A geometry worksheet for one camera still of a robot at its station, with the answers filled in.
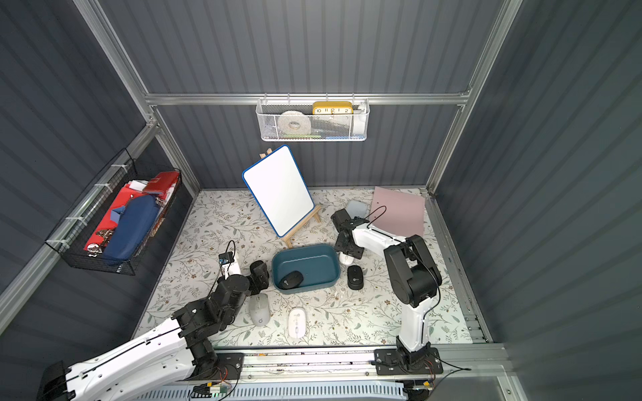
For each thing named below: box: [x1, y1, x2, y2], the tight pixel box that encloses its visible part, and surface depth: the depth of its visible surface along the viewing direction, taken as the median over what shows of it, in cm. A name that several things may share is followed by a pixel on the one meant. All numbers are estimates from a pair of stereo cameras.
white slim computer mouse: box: [287, 306, 308, 339], surface depth 82 cm
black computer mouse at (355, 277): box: [346, 264, 365, 290], surface depth 91 cm
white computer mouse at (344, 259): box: [339, 251, 355, 265], surface depth 95 cm
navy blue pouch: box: [102, 194, 159, 263], surface depth 71 cm
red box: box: [81, 171, 180, 263], surface depth 72 cm
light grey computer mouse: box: [249, 293, 271, 327], surface depth 83 cm
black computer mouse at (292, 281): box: [279, 270, 305, 290], surface depth 91 cm
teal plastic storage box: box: [270, 243, 342, 295], surface depth 96 cm
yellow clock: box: [311, 101, 354, 116], surface depth 89 cm
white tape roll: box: [278, 110, 311, 136], surface depth 86 cm
